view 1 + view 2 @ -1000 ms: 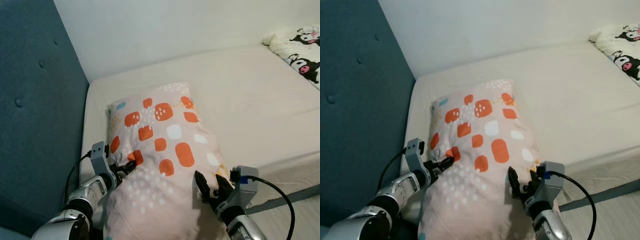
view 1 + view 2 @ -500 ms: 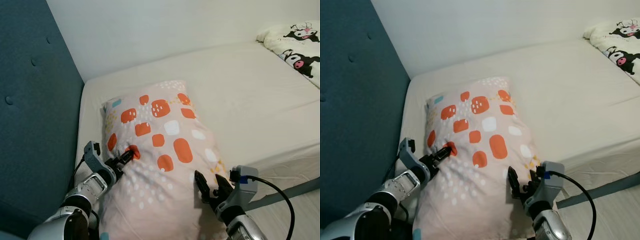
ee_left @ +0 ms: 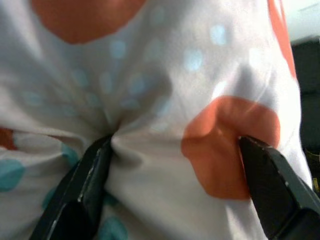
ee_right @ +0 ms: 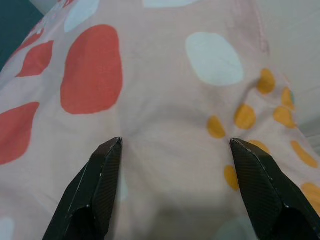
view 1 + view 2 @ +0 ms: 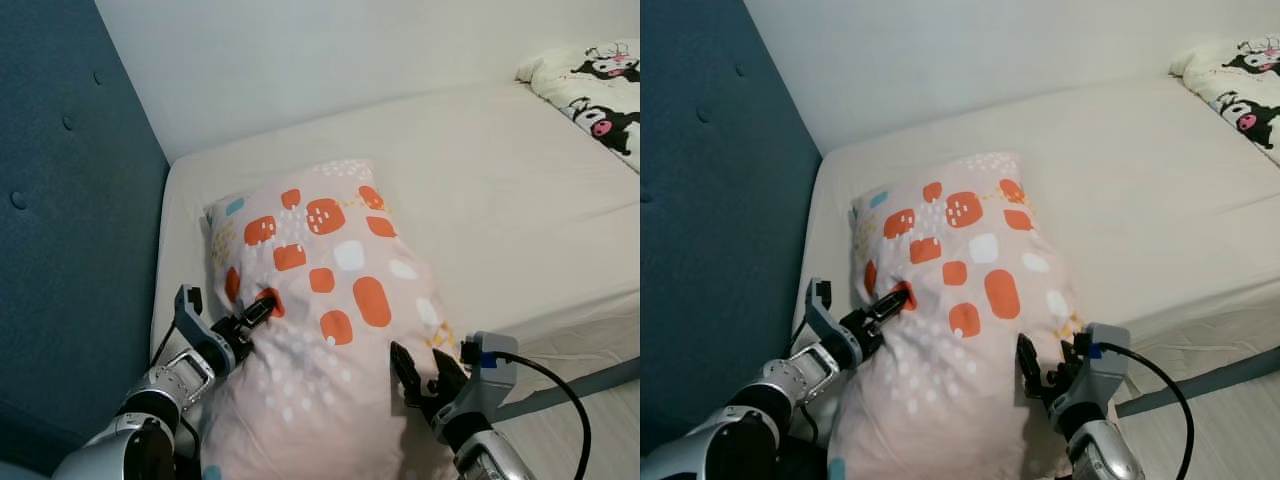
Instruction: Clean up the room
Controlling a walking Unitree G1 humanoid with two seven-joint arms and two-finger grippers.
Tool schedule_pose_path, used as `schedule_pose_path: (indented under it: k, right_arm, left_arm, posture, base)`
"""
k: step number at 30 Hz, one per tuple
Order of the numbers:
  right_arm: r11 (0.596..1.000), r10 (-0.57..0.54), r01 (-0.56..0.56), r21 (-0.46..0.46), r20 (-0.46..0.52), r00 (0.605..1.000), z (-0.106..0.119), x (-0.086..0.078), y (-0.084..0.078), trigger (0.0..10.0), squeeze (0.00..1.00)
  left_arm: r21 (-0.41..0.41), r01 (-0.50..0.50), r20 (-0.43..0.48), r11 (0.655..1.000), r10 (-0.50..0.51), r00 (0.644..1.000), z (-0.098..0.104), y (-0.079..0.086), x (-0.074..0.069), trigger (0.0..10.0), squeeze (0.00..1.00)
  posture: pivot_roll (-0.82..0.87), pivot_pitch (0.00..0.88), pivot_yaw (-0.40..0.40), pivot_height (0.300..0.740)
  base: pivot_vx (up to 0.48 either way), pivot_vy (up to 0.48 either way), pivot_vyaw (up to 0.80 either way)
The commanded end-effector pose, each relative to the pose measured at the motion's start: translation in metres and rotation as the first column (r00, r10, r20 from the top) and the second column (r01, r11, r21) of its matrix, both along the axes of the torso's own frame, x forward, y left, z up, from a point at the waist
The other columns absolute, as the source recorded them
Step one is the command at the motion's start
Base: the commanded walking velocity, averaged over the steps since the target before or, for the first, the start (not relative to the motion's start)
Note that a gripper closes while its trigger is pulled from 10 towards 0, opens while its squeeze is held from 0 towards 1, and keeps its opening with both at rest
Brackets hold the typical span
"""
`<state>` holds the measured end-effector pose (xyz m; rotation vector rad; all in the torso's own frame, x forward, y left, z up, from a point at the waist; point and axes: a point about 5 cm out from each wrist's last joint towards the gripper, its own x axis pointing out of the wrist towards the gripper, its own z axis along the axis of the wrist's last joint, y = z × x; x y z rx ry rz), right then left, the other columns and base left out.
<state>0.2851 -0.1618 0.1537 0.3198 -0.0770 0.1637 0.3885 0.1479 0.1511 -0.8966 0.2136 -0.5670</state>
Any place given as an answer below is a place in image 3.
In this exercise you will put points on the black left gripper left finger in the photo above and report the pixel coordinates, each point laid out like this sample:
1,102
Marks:
80,195

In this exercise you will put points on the pink orange-spotted pillow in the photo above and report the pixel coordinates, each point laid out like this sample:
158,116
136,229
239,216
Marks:
150,75

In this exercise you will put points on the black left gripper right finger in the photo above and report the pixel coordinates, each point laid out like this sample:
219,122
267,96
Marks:
280,195

